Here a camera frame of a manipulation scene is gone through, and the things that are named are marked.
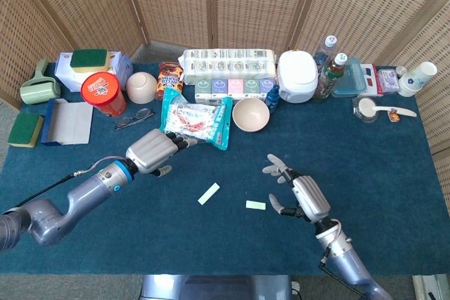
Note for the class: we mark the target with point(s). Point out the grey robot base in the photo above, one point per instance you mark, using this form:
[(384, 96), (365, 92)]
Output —
[(211, 287)]

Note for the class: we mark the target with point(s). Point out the white paper cup stack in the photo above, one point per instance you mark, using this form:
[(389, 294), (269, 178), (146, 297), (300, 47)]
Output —
[(416, 78)]

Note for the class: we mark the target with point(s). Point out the clear blue food container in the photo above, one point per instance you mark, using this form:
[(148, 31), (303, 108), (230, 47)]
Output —
[(349, 80)]

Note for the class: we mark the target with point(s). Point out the blue spray bottle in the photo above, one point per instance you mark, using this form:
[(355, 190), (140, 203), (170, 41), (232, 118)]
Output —
[(272, 98)]

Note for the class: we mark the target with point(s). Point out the white paper roll multipack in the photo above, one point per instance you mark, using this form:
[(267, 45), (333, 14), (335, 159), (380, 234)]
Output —
[(228, 64)]

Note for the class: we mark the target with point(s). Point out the white tissue pack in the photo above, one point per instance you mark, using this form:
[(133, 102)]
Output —
[(67, 75)]

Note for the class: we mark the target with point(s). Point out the small white capped jar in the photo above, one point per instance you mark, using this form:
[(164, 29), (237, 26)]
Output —
[(401, 71)]

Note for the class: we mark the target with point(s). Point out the small pink tissue pack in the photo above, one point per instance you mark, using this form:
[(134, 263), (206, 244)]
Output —
[(236, 88)]

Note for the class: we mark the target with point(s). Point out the teal clear snack bag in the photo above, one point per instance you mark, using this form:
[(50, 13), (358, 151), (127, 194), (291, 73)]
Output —
[(197, 119)]

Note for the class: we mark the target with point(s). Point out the small green tissue pack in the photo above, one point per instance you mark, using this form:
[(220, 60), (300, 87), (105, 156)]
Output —
[(203, 88), (252, 87)]

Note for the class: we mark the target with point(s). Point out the small glass bowl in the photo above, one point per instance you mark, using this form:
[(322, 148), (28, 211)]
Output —
[(362, 114)]

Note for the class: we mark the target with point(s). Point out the green tea bottle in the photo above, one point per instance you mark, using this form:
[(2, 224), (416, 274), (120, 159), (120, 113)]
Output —
[(328, 78)]

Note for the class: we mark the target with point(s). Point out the black eyeglasses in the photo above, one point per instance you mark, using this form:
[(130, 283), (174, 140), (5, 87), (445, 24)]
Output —
[(135, 118)]

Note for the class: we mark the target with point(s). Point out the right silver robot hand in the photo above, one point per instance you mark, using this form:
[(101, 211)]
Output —
[(309, 198)]

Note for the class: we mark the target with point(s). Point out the small orange candy wrapper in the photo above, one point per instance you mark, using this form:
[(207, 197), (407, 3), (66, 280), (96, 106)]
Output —
[(394, 116)]

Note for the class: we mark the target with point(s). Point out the light green paper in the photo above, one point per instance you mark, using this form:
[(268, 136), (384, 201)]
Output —
[(255, 205)]

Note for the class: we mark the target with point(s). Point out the blue carpet table cover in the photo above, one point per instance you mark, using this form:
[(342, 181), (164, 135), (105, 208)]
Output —
[(369, 173)]

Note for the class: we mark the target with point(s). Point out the beige plastic spoon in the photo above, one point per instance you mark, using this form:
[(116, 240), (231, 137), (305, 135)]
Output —
[(367, 107)]

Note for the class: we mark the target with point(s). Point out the red blue paper glasses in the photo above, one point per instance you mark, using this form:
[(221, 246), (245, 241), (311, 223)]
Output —
[(371, 78)]

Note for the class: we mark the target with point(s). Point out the small purple tissue pack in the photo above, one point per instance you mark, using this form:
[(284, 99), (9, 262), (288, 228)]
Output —
[(220, 88), (266, 84)]

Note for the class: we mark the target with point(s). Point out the green yellow sponge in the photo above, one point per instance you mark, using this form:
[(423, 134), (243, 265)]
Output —
[(88, 58), (24, 129)]

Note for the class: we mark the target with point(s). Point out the beige bowl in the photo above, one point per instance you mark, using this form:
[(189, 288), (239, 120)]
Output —
[(141, 85), (251, 114)]

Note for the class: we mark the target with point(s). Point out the red instant noodle cup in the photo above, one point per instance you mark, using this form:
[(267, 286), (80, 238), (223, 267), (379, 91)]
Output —
[(102, 89)]

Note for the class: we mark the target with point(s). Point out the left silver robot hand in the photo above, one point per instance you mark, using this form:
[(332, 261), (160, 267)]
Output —
[(151, 154)]

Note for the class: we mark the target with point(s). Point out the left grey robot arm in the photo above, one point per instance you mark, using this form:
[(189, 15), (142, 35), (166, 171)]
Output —
[(70, 201)]

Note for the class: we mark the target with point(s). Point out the green sticky note pad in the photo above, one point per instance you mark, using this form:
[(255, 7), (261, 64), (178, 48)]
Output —
[(209, 193)]

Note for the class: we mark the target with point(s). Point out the white rice cooker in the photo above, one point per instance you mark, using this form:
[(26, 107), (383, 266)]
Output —
[(297, 75)]

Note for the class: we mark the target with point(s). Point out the clear water bottle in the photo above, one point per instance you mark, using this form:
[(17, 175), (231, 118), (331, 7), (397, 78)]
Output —
[(327, 48)]

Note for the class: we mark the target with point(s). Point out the brown cookie package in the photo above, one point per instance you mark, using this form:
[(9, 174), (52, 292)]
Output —
[(169, 80)]

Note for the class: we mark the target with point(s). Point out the green lint roller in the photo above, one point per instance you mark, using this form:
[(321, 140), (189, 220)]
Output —
[(35, 91)]

